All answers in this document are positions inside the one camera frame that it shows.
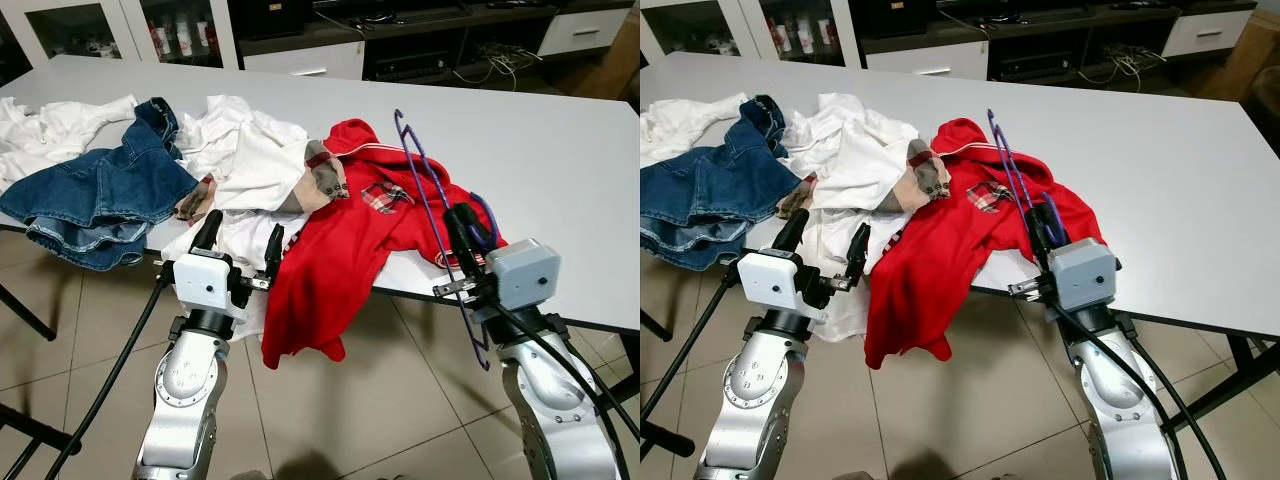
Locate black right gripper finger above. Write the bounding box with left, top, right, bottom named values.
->
left=1028, top=200, right=1063, bottom=273
left=444, top=204, right=485, bottom=283

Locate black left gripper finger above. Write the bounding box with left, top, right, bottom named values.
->
left=768, top=207, right=811, bottom=256
left=188, top=209, right=225, bottom=253
left=843, top=222, right=869, bottom=283
left=262, top=224, right=286, bottom=281

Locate red shirt with plaid pocket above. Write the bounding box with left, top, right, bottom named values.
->
left=262, top=118, right=506, bottom=371
left=865, top=117, right=1104, bottom=371

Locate blue plastic clothes hanger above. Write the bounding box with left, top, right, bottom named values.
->
left=987, top=108, right=1069, bottom=246
left=393, top=108, right=501, bottom=373

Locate white jacket with plaid lining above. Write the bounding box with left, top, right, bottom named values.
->
left=160, top=93, right=349, bottom=341
left=775, top=92, right=951, bottom=343

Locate blue denim jacket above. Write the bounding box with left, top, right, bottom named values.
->
left=0, top=97, right=201, bottom=273
left=640, top=95, right=816, bottom=271

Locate black AV receiver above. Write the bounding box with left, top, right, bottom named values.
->
left=372, top=50, right=449, bottom=83
left=990, top=48, right=1071, bottom=83

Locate white and dark TV cabinet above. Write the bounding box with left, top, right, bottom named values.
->
left=235, top=0, right=641, bottom=96
left=855, top=0, right=1261, bottom=86

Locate white glass display cabinet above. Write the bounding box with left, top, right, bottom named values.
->
left=640, top=0, right=863, bottom=61
left=0, top=0, right=241, bottom=71

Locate tall black loudspeaker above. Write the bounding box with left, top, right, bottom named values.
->
left=228, top=0, right=313, bottom=39
left=850, top=0, right=936, bottom=39

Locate plain brown cardboard box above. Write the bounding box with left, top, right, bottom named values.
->
left=1195, top=5, right=1280, bottom=101
left=585, top=10, right=641, bottom=101

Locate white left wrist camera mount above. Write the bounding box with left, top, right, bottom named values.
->
left=737, top=252, right=829, bottom=323
left=172, top=250, right=239, bottom=319

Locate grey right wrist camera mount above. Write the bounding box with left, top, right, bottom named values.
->
left=1047, top=238, right=1121, bottom=311
left=483, top=238, right=561, bottom=311

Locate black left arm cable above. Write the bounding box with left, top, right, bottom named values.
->
left=40, top=262, right=173, bottom=480
left=640, top=268, right=743, bottom=426

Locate tangle of white cables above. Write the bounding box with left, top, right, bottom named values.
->
left=1075, top=42, right=1166, bottom=89
left=450, top=42, right=546, bottom=91

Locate black metal table frame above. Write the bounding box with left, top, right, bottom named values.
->
left=640, top=310, right=1280, bottom=458
left=0, top=283, right=641, bottom=480

